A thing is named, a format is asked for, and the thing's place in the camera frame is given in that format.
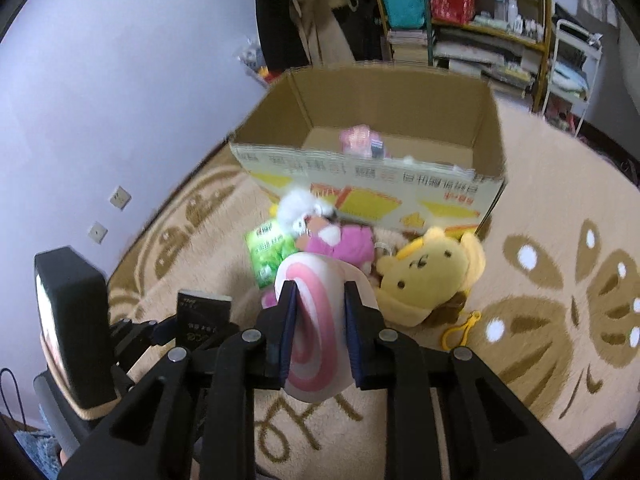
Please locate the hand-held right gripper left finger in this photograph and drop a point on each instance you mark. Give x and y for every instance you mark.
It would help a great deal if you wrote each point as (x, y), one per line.
(285, 342)

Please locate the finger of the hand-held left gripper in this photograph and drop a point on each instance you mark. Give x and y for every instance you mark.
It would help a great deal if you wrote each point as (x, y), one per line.
(145, 335)

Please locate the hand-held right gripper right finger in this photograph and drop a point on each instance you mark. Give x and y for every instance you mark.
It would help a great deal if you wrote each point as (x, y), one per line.
(354, 347)

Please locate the pink white swirl plush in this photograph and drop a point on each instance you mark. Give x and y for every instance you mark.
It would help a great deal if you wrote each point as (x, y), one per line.
(320, 310)

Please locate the small black box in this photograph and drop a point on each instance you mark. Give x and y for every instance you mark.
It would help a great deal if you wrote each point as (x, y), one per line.
(205, 317)

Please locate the printed cardboard box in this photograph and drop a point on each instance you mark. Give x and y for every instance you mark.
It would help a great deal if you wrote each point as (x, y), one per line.
(370, 200)

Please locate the green packet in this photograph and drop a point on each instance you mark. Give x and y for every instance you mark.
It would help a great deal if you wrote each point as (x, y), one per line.
(265, 252)

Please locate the yellow plastic clip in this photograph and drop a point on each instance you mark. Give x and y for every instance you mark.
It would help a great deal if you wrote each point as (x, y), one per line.
(457, 334)

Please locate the yellow bear plush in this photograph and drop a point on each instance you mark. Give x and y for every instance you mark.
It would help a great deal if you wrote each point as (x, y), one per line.
(425, 270)

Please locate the pink plush toy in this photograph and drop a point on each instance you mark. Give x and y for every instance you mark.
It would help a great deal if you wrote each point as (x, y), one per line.
(345, 242)

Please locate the blue fluffy cloth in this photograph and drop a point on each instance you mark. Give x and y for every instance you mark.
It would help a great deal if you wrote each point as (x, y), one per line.
(37, 455)

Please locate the white fluffy plush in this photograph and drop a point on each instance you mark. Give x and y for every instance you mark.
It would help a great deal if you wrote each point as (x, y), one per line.
(295, 205)

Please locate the pink packet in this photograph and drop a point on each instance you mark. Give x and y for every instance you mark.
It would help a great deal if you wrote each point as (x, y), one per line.
(361, 141)

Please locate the beige patterned rug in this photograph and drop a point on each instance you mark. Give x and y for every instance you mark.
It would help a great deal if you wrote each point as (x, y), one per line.
(530, 210)

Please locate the stack of books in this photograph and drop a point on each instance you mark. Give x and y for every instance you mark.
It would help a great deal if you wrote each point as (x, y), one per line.
(407, 47)

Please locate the dark hanging clothes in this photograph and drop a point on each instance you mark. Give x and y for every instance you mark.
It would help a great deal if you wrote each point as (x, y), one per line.
(275, 25)

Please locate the white metal cart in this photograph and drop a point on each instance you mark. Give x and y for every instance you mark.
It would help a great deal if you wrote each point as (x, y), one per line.
(560, 60)

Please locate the wooden bookshelf with items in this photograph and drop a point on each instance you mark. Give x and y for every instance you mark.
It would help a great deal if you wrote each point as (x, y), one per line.
(545, 20)

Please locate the white wall socket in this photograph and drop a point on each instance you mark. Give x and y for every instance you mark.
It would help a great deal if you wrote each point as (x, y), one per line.
(96, 232)
(120, 198)

